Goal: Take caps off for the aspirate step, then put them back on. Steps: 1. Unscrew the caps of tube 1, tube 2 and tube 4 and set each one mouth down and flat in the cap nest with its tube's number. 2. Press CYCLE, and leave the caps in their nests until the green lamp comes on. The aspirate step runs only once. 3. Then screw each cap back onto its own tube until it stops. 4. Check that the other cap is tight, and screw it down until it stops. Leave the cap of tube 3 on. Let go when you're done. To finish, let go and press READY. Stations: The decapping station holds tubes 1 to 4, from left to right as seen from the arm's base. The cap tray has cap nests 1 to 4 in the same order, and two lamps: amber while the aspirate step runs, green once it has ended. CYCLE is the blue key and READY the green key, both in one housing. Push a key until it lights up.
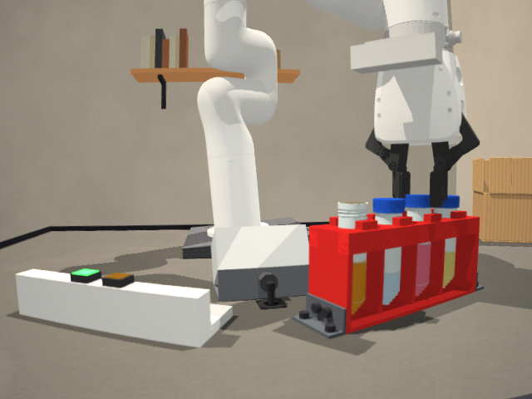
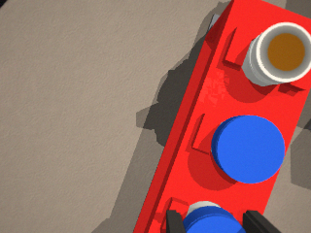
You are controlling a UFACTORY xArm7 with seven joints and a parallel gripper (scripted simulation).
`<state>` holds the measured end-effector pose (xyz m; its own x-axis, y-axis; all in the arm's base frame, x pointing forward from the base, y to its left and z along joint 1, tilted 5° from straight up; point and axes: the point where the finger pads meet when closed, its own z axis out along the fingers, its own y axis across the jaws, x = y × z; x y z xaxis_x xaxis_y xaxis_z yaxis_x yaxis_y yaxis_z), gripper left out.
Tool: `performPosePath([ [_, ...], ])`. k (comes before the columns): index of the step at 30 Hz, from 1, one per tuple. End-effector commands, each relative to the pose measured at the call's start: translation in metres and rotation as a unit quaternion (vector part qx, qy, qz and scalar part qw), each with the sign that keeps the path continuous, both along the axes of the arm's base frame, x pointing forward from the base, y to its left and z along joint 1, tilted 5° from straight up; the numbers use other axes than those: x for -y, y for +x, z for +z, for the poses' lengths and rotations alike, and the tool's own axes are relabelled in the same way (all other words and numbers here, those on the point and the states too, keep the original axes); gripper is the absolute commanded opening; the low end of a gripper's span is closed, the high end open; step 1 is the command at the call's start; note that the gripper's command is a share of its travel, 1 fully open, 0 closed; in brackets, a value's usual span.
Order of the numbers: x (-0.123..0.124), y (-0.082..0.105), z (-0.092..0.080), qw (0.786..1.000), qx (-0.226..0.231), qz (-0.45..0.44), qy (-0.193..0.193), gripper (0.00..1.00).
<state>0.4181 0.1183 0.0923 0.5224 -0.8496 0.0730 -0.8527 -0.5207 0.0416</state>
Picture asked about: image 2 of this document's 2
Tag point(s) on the red tube rack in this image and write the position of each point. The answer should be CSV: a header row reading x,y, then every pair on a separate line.
x,y
218,89

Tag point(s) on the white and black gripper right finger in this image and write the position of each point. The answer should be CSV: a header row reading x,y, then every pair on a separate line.
x,y
254,222

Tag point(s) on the dark grey bolted mounting bracket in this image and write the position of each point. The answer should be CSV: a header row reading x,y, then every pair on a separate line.
x,y
214,19

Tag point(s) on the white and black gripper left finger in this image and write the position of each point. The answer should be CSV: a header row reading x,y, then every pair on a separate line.
x,y
174,223

